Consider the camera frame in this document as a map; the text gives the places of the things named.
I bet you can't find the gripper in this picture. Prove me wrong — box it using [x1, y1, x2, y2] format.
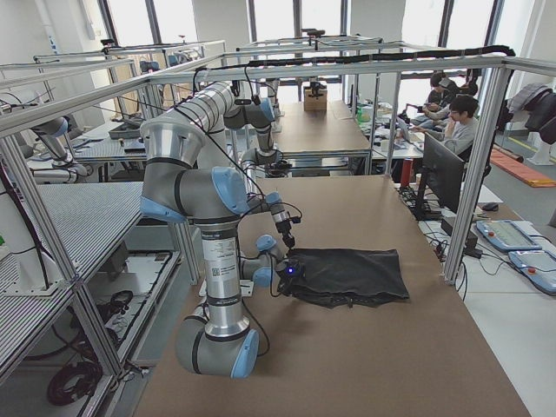
[275, 258, 305, 296]
[273, 208, 302, 248]

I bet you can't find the black t-shirt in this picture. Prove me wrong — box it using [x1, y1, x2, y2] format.
[288, 248, 409, 308]

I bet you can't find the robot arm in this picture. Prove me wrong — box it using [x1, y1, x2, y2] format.
[140, 82, 295, 378]
[223, 95, 301, 248]

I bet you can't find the cardboard box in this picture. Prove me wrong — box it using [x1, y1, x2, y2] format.
[303, 82, 328, 111]

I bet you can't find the red water bottle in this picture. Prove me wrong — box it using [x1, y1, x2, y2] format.
[400, 158, 413, 188]

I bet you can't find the black huawei monitor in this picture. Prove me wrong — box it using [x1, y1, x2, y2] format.
[414, 136, 465, 221]

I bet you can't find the seated person in grey hoodie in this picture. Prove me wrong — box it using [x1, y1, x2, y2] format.
[413, 95, 479, 156]

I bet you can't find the background seated person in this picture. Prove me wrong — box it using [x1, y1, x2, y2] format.
[411, 71, 460, 125]

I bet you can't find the teach pendant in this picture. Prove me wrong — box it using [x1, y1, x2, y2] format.
[475, 220, 541, 252]
[508, 250, 555, 295]

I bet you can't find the aluminium table frame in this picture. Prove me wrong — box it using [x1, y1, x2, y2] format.
[0, 41, 518, 392]

